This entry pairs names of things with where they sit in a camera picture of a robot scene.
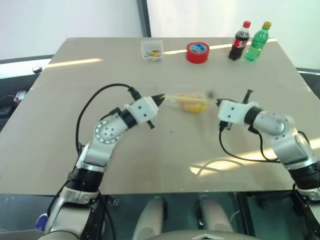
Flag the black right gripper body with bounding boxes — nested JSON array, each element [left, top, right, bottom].
[[243, 89, 254, 104]]

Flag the clear zip bag yellow seal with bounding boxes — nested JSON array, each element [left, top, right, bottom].
[[161, 91, 217, 114]]

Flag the sandwich bread roll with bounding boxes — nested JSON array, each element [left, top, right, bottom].
[[180, 100, 210, 114]]

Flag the red tape roll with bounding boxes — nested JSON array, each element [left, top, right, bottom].
[[185, 41, 210, 65]]

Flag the clear plastic box coloured clips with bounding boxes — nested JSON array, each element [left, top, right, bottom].
[[140, 40, 165, 62]]

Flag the green soda bottle yellow cap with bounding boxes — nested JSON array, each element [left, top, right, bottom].
[[245, 21, 273, 62]]

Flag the cola bottle red cap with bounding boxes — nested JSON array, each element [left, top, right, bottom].
[[227, 20, 252, 62]]

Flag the dark window pillar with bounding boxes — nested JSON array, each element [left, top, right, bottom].
[[135, 0, 152, 39]]

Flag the grey robot left leg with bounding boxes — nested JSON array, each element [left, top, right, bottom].
[[131, 196, 168, 240]]

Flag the grey robot leg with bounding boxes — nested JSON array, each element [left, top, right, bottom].
[[131, 196, 168, 240], [199, 196, 235, 236]]

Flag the black table leg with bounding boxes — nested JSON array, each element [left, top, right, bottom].
[[234, 191, 252, 237], [96, 194, 118, 240]]

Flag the grey robot right leg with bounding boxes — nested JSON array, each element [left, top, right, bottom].
[[199, 196, 235, 236]]

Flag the blue shoe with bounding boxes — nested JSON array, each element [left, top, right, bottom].
[[34, 213, 49, 231]]

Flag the grey trouser leg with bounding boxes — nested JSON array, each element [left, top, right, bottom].
[[0, 228, 46, 240]]

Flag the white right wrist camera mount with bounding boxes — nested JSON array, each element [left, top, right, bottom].
[[216, 99, 259, 125]]

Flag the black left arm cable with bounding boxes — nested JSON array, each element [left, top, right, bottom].
[[75, 83, 142, 154]]

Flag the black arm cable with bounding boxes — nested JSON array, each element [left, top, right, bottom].
[[218, 121, 282, 164], [75, 83, 142, 154]]

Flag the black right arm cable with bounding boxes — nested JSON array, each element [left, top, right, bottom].
[[218, 121, 282, 164]]

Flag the metal table bracket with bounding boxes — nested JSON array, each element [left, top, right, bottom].
[[108, 195, 121, 207]]

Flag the thin white cable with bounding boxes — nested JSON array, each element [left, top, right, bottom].
[[230, 210, 241, 224]]

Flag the black cable loop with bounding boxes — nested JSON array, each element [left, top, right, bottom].
[[0, 94, 17, 116]]

